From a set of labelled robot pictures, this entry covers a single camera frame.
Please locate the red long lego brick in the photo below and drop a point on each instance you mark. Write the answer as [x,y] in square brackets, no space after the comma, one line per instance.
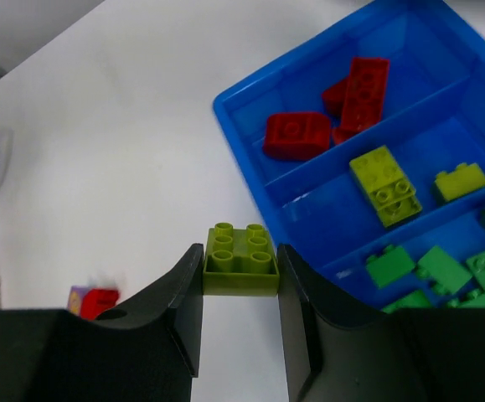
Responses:
[364,98]

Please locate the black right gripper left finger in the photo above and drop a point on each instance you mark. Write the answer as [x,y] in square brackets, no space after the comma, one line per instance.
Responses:
[145,349]

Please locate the green lego pile in tray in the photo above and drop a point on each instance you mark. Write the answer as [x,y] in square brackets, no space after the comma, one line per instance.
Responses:
[441,267]

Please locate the red half-round lego brick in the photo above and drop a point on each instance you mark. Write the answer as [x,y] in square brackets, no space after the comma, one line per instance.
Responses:
[96,301]

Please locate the red arch lego brick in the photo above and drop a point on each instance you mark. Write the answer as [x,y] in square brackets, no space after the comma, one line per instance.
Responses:
[297,136]

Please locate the red curved lego brick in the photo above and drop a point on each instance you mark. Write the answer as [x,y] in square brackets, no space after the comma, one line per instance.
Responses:
[333,101]

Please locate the blue divided plastic tray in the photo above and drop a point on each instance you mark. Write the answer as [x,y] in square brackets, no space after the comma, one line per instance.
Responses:
[433,120]

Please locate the small lime lego brick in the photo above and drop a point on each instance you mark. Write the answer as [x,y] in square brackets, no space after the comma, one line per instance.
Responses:
[463,180]

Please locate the purple butterfly lego brick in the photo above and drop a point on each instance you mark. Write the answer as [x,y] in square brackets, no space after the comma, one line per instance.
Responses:
[75,299]

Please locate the lime curved lego brick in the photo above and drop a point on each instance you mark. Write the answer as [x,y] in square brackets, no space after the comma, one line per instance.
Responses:
[240,262]

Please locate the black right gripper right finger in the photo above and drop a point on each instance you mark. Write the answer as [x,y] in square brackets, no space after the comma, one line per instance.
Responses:
[336,348]

